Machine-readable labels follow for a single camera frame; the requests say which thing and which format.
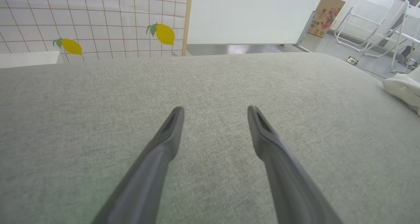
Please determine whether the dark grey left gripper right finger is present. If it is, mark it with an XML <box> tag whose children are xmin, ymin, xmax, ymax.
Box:
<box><xmin>247</xmin><ymin>105</ymin><xmax>344</xmax><ymax>224</ymax></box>

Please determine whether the white board panel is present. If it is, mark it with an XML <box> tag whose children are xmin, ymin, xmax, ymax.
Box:
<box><xmin>186</xmin><ymin>0</ymin><xmax>328</xmax><ymax>47</ymax></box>

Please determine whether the white rectangular box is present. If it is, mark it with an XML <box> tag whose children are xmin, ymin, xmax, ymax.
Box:
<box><xmin>0</xmin><ymin>51</ymin><xmax>65</xmax><ymax>69</ymax></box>

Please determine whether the printed cardboard box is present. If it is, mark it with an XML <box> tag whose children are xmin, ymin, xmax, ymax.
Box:
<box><xmin>307</xmin><ymin>0</ymin><xmax>346</xmax><ymax>38</ymax></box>

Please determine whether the white folding chair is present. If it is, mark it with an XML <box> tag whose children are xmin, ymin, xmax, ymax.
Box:
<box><xmin>334</xmin><ymin>0</ymin><xmax>394</xmax><ymax>52</ymax></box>
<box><xmin>364</xmin><ymin>1</ymin><xmax>420</xmax><ymax>74</ymax></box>

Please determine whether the lemon print partition screen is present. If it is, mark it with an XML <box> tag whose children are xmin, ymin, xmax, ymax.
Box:
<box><xmin>0</xmin><ymin>0</ymin><xmax>193</xmax><ymax>63</ymax></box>

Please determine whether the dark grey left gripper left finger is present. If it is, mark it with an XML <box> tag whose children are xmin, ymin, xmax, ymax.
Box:
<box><xmin>92</xmin><ymin>106</ymin><xmax>185</xmax><ymax>224</ymax></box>

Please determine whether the white long-sleeve shirt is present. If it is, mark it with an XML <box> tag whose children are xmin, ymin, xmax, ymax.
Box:
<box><xmin>382</xmin><ymin>66</ymin><xmax>420</xmax><ymax>116</ymax></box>

